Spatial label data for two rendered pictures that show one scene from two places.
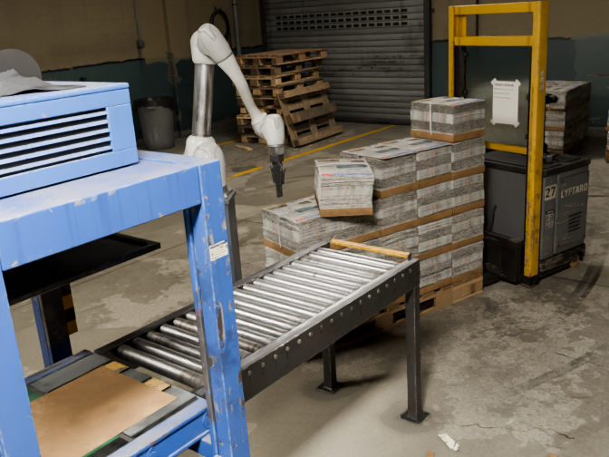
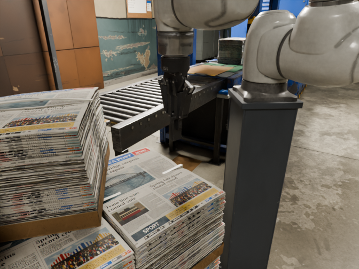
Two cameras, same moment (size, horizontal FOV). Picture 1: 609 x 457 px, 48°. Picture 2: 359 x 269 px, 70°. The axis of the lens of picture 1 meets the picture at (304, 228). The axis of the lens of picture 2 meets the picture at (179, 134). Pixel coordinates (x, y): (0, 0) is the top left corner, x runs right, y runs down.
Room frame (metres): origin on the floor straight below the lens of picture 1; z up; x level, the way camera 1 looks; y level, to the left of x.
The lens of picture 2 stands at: (4.32, 0.03, 1.24)
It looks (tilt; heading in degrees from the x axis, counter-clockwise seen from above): 24 degrees down; 172
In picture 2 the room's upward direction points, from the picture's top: straight up
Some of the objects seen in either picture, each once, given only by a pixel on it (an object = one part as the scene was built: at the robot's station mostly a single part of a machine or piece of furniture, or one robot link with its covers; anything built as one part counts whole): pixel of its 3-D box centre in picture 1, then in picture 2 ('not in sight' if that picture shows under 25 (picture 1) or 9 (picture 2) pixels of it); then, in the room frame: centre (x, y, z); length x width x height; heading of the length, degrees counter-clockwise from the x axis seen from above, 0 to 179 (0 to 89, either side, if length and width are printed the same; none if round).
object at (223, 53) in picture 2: not in sight; (235, 50); (1.30, 1.14, 0.93); 0.38 x 0.30 x 0.26; 141
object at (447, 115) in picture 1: (447, 199); not in sight; (4.34, -0.95, 0.65); 0.39 x 0.30 x 1.29; 33
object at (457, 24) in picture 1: (457, 134); not in sight; (4.86, -1.13, 0.97); 0.09 x 0.09 x 1.75; 33
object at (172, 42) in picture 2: (275, 149); (175, 44); (3.64, 0.12, 1.19); 0.09 x 0.09 x 0.06
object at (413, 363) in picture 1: (413, 352); not in sight; (2.87, -0.47, 0.34); 0.06 x 0.06 x 0.68; 51
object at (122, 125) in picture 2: (232, 300); (187, 103); (2.69, 0.33, 0.74); 1.34 x 0.05 x 0.12; 141
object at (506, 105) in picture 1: (496, 94); not in sight; (4.59, -1.33, 1.27); 0.57 x 0.01 x 0.65; 33
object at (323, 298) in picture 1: (295, 294); (145, 97); (2.63, 0.05, 0.77); 0.47 x 0.05 x 0.05; 51
